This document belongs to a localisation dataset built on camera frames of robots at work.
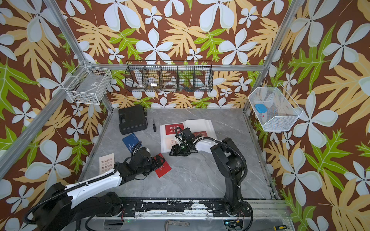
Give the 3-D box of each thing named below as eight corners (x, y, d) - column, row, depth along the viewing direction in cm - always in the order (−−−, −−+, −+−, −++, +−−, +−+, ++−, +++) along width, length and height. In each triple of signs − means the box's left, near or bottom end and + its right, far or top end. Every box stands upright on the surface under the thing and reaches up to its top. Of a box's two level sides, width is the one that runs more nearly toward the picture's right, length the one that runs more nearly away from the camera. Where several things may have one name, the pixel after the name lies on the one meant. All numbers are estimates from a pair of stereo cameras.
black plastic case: (121, 135, 105) (118, 130, 100) (120, 113, 119) (118, 107, 115) (147, 130, 108) (145, 125, 103) (144, 108, 123) (142, 103, 118)
